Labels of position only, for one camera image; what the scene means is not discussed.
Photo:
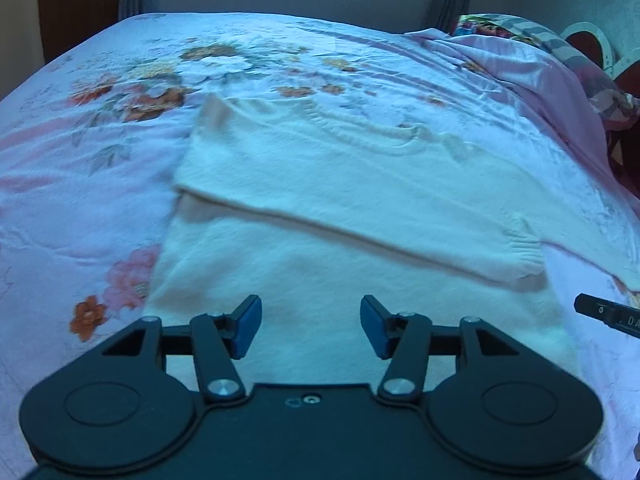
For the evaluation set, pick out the floral striped pillow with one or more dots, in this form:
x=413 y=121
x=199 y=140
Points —
x=570 y=50

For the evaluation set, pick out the floral bed sheet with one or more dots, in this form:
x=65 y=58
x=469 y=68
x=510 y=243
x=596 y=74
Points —
x=100 y=170

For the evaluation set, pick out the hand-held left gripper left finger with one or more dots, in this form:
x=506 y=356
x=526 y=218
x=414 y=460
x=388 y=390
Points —
x=247 y=325

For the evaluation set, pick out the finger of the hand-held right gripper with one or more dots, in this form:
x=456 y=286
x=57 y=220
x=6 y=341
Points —
x=592 y=309

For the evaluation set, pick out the brown wooden door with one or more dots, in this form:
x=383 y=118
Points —
x=75 y=5

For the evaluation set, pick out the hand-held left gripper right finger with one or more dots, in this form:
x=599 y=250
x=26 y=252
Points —
x=374 y=326

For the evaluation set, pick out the white and red headboard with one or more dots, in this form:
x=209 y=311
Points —
x=607 y=50

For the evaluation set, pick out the white knit sweater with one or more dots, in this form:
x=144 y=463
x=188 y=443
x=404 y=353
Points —
x=320 y=195

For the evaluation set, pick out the pink quilt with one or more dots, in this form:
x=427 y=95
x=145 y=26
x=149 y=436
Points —
x=530 y=75

